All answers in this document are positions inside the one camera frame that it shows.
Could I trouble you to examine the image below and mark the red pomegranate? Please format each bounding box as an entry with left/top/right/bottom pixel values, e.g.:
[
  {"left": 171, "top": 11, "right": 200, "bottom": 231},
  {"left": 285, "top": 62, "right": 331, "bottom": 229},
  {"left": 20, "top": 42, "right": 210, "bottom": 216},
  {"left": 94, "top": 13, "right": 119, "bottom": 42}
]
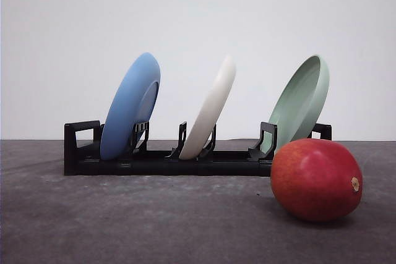
[{"left": 270, "top": 138, "right": 363, "bottom": 222}]

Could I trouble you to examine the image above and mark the green plate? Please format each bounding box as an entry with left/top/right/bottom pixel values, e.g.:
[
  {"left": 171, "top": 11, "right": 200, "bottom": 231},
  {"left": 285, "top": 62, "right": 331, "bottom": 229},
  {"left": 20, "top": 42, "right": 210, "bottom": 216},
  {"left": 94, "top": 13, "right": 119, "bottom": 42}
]
[{"left": 260, "top": 56, "right": 330, "bottom": 153}]

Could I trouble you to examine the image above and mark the black dish rack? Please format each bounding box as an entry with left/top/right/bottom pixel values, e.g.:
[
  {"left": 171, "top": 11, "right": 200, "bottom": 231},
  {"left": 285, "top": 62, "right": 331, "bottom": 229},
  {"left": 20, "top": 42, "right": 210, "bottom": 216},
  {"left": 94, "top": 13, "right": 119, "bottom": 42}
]
[{"left": 64, "top": 120, "right": 332, "bottom": 177}]

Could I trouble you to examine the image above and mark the blue plate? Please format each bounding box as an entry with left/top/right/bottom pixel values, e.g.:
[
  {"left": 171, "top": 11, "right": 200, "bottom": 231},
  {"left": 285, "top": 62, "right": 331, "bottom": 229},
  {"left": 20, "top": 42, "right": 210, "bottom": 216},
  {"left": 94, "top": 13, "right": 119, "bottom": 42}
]
[{"left": 100, "top": 53, "right": 161, "bottom": 161}]

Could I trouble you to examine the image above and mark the white plate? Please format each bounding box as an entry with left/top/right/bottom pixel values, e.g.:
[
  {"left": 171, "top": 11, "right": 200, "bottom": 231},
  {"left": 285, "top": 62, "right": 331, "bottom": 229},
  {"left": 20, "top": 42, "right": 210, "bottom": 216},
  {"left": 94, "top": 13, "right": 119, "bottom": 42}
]
[{"left": 179, "top": 56, "right": 236, "bottom": 160}]

